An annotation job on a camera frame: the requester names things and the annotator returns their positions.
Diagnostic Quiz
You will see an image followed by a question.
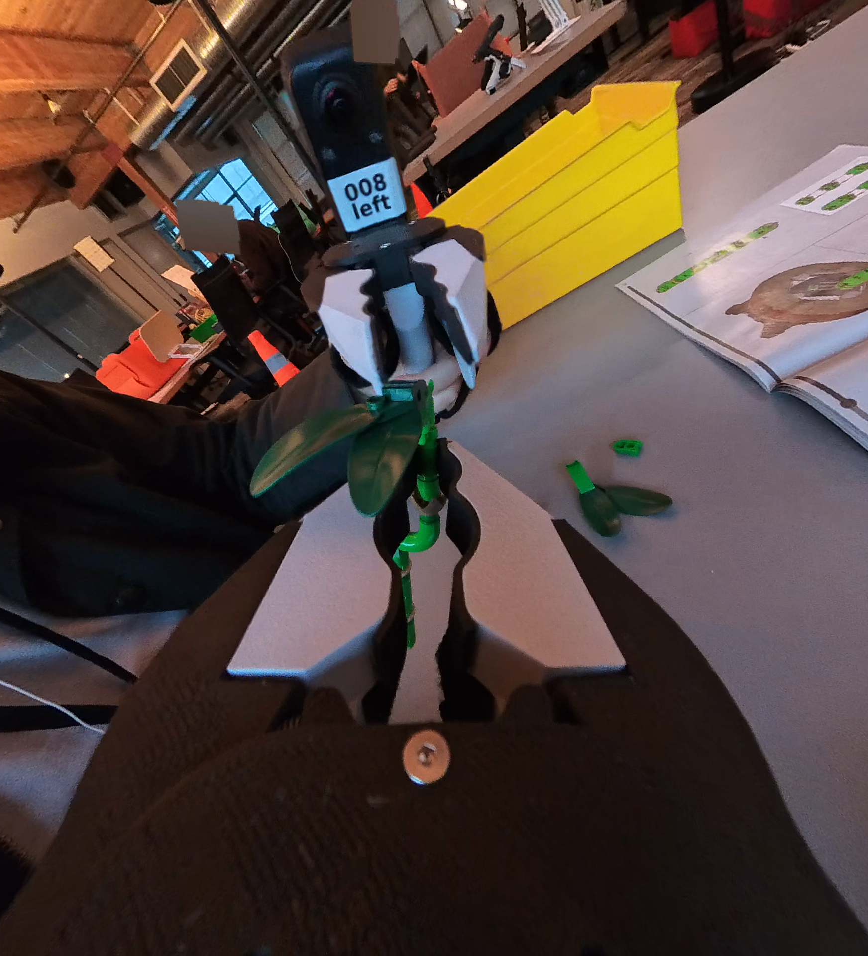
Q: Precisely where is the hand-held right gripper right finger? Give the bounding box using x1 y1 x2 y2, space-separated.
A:
435 439 628 724

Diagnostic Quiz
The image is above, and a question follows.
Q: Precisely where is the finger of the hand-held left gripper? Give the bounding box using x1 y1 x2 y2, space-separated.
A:
317 269 398 393
413 240 491 391

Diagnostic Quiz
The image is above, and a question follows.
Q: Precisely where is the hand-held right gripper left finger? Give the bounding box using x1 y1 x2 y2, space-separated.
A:
225 489 414 724

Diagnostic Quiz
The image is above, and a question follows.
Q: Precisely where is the green toy bamboo stalk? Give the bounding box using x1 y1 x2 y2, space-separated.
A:
393 381 450 651

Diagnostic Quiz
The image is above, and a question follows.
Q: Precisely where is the dark green toy leaf pair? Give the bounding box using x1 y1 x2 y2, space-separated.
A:
249 379 435 518
564 459 674 537

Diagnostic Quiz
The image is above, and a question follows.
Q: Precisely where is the person's left forearm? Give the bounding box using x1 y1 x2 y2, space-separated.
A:
0 347 375 621

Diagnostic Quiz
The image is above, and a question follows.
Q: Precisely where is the grey desk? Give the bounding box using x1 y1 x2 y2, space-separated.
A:
434 0 868 956

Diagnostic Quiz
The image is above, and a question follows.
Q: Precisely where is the person's left hand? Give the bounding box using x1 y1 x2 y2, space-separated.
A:
385 344 483 419

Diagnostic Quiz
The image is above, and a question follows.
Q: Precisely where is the orange traffic cone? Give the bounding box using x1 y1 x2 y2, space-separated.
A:
247 329 302 388

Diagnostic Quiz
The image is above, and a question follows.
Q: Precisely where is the brown chair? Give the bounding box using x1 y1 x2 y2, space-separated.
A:
413 13 513 117

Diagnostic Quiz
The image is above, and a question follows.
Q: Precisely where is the yellow plastic bin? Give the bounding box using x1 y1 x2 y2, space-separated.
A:
425 81 683 330

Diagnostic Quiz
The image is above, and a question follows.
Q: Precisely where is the white and black device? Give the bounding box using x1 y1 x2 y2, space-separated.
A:
479 48 528 97

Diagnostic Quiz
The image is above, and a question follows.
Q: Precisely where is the beige board on stand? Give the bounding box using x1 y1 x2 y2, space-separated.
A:
137 310 185 359

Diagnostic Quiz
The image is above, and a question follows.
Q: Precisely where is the grey background table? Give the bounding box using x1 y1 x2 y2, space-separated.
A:
404 0 629 188

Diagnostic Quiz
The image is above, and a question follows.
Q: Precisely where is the black pole stand base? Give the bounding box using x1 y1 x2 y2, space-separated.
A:
691 0 786 115

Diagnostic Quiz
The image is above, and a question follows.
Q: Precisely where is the red storage bin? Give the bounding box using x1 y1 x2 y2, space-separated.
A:
669 0 734 61
744 0 831 42

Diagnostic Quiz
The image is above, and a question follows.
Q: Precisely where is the open instruction booklet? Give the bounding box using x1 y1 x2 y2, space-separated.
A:
615 142 868 485

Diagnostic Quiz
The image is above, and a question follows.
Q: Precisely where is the silver ventilation duct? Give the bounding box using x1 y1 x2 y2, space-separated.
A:
124 0 345 150

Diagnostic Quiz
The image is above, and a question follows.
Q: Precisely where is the white wall vent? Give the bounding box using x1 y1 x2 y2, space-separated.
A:
149 41 210 106

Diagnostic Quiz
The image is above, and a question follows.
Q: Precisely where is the thin white cable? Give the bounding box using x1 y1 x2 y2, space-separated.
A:
0 666 105 733

